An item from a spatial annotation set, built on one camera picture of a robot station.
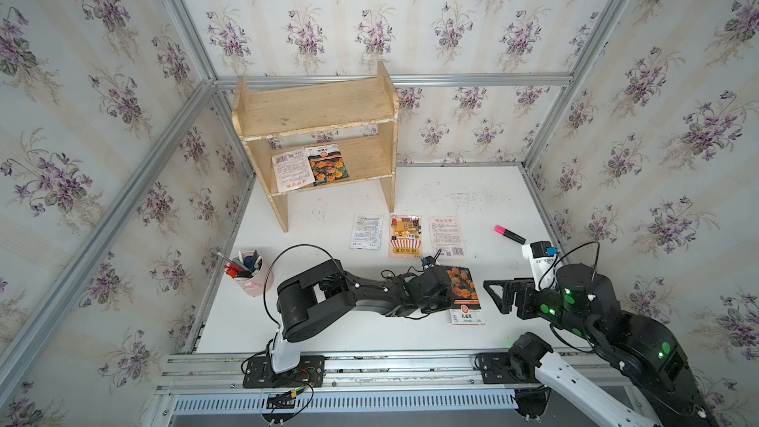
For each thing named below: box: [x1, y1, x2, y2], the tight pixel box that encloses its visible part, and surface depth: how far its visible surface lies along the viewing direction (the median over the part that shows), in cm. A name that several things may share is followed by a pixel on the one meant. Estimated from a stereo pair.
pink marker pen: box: [493, 224, 527, 246], surface depth 100 cm
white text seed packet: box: [271, 147, 317, 193], surface depth 91 cm
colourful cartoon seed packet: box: [388, 214, 423, 260], surface depth 100 cm
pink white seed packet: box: [427, 215, 467, 258], surface depth 100 cm
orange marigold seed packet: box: [304, 143, 349, 187], surface depth 93 cm
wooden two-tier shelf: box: [231, 60, 401, 233], surface depth 81 cm
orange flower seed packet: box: [446, 266, 486, 327], surface depth 86 cm
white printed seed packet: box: [348, 213, 384, 252], surface depth 103 cm
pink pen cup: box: [224, 250, 274, 298], surface depth 82 cm
